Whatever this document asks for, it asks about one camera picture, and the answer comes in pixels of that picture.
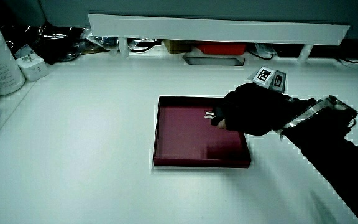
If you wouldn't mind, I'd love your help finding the person's right hand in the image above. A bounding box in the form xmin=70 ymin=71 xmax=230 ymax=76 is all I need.
xmin=211 ymin=65 xmax=293 ymax=136

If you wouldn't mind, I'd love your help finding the black charger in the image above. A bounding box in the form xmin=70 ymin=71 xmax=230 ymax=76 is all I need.
xmin=204 ymin=106 xmax=226 ymax=127

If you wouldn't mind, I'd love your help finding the dark red rectangular plate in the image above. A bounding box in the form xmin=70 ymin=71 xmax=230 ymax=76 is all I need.
xmin=152 ymin=95 xmax=252 ymax=169

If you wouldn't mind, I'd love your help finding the red box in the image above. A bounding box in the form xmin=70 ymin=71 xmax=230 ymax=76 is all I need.
xmin=195 ymin=42 xmax=247 ymax=57

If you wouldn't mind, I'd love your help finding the white desk shelf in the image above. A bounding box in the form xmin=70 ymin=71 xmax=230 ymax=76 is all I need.
xmin=88 ymin=13 xmax=351 ymax=63

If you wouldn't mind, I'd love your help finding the black wrist sensor board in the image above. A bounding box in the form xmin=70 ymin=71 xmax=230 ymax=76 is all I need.
xmin=317 ymin=95 xmax=358 ymax=129

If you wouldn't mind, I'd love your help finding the brown cardboard box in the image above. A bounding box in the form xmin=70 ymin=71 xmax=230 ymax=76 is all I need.
xmin=162 ymin=39 xmax=196 ymax=55

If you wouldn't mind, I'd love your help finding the clear plastic bag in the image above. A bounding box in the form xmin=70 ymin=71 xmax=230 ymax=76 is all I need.
xmin=80 ymin=28 xmax=119 ymax=52

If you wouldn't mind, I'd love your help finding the black plastic bag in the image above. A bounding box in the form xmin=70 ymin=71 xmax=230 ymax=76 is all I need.
xmin=1 ymin=21 xmax=90 ymax=65

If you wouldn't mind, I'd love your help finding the white power adapter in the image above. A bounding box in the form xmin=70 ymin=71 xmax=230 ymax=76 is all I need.
xmin=15 ymin=53 xmax=50 ymax=82

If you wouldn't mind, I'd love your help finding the black and white cable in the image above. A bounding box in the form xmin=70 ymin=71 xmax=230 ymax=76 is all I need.
xmin=127 ymin=37 xmax=158 ymax=54

